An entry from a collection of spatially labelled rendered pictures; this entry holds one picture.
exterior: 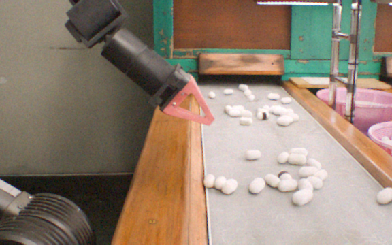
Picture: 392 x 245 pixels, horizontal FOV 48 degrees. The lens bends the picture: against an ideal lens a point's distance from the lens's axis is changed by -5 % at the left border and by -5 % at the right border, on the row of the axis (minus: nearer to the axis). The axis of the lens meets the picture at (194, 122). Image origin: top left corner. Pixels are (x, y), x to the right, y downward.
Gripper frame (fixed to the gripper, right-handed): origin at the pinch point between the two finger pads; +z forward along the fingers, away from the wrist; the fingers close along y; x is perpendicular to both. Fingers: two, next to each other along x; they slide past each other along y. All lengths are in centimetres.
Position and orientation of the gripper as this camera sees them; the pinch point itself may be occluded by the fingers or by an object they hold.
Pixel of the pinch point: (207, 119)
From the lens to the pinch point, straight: 72.7
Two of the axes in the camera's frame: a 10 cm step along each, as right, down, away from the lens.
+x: -6.5, 7.4, 1.8
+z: 7.6, 6.3, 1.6
